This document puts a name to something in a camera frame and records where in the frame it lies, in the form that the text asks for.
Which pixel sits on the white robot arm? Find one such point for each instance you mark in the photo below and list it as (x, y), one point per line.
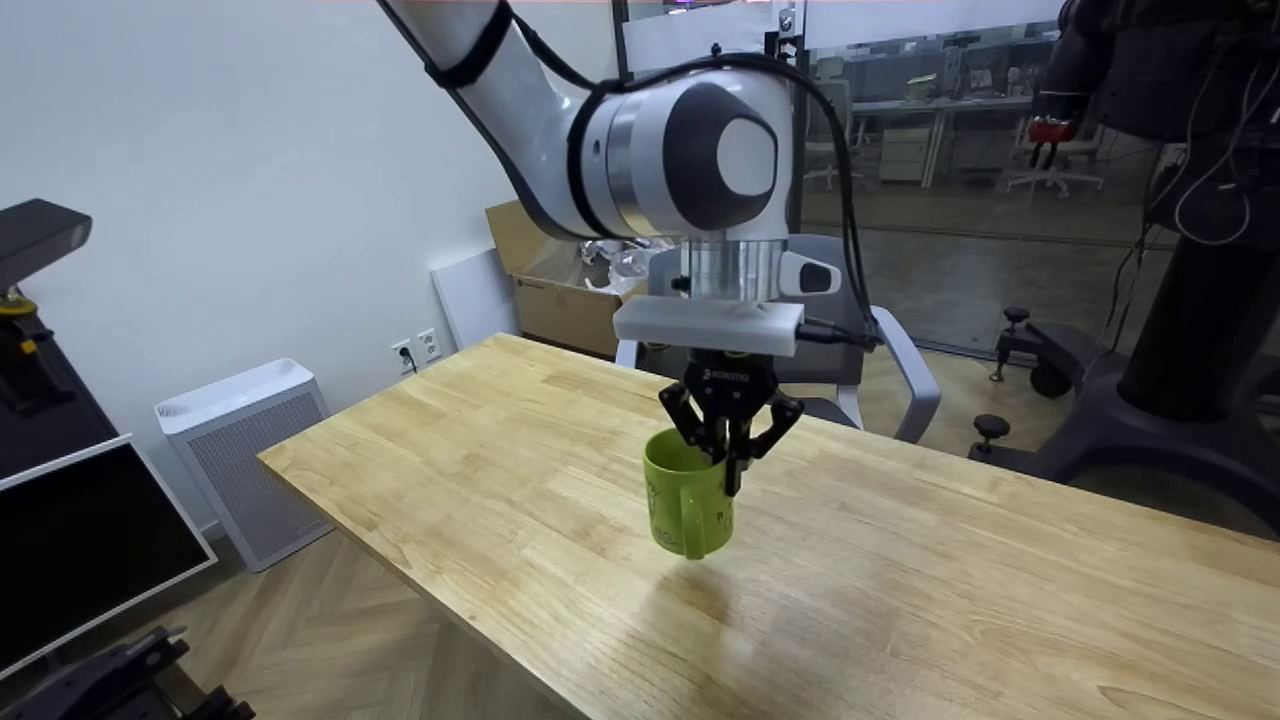
(698, 154)

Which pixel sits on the black monitor screen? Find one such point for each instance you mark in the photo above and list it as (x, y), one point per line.
(81, 543)

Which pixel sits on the black pedestal machine stand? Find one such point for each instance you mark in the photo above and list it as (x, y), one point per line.
(1197, 76)

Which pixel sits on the white air purifier box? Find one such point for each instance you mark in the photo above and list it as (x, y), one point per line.
(222, 430)

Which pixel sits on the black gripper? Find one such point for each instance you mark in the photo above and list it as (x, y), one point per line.
(731, 385)

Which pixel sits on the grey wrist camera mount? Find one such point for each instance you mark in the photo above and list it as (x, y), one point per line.
(710, 326)

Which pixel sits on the brown cardboard box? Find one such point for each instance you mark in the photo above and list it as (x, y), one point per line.
(550, 285)

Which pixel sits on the green ceramic mug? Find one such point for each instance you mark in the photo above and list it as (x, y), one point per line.
(689, 514)

